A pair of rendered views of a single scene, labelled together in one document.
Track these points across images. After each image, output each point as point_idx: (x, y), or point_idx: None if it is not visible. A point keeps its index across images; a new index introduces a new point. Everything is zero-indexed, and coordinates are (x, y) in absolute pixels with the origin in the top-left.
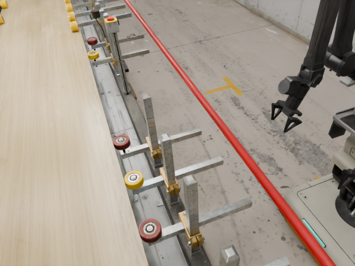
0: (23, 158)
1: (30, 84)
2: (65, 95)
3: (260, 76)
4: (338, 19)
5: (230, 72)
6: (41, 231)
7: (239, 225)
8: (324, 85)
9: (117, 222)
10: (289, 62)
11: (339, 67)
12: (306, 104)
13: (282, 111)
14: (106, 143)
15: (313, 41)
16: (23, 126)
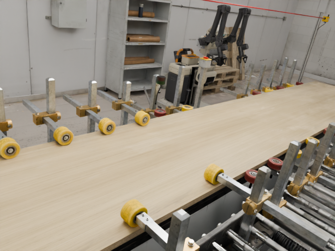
0: (298, 109)
1: (254, 123)
2: (247, 108)
3: (39, 132)
4: (217, 24)
5: (26, 146)
6: (309, 100)
7: None
8: (58, 110)
9: (286, 90)
10: (12, 118)
11: (215, 39)
12: (84, 118)
13: (223, 57)
14: (262, 94)
15: (223, 31)
16: (285, 114)
